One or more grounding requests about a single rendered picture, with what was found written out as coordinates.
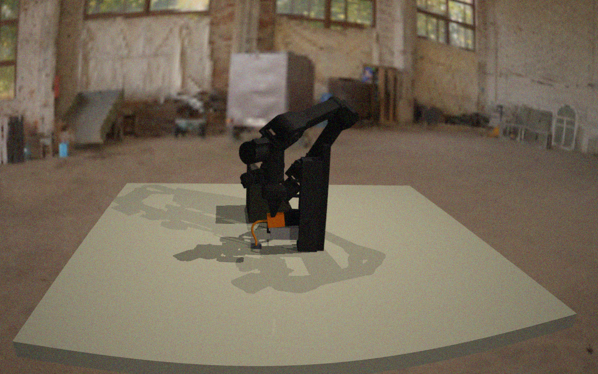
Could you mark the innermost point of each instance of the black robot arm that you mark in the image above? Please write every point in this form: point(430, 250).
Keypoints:
point(289, 127)

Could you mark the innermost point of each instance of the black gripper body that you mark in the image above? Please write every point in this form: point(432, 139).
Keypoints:
point(273, 172)

